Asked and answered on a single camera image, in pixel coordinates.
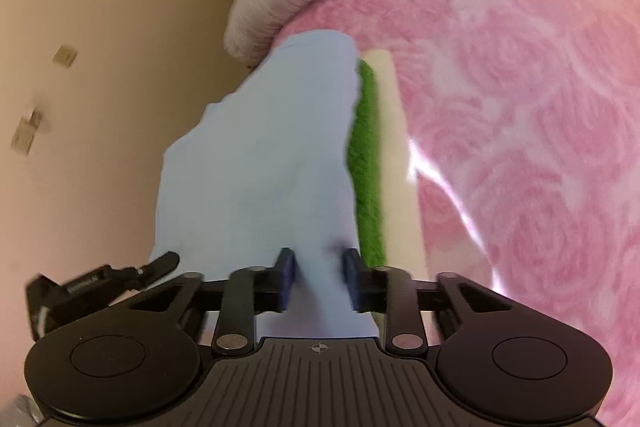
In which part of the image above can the white folded garment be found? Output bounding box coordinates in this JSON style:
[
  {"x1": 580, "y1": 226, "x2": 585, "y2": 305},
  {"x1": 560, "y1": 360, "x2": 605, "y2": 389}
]
[{"x1": 361, "y1": 49, "x2": 426, "y2": 280}]

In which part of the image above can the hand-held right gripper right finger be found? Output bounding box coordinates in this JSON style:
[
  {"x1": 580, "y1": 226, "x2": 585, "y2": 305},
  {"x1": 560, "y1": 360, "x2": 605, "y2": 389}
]
[{"x1": 342, "y1": 248, "x2": 516, "y2": 354}]

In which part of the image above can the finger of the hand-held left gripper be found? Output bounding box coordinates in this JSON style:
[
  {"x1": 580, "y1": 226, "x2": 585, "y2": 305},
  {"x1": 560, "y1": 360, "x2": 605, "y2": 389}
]
[{"x1": 132, "y1": 251, "x2": 181, "y2": 283}]

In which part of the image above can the green knit sweater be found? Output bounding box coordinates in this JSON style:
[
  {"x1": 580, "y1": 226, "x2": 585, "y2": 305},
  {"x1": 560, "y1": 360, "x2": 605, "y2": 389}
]
[{"x1": 346, "y1": 59, "x2": 387, "y2": 264}]

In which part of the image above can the light blue sweater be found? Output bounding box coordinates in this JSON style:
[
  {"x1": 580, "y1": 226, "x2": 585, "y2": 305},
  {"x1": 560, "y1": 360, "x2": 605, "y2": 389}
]
[{"x1": 150, "y1": 31, "x2": 381, "y2": 339}]

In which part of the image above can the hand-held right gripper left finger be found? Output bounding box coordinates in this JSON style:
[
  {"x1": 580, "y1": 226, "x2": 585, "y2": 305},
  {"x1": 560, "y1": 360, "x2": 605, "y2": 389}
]
[{"x1": 127, "y1": 248, "x2": 297, "y2": 356}]

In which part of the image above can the pink floral blanket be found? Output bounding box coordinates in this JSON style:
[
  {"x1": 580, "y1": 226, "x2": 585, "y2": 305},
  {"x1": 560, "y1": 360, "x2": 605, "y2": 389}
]
[{"x1": 260, "y1": 0, "x2": 640, "y2": 427}]

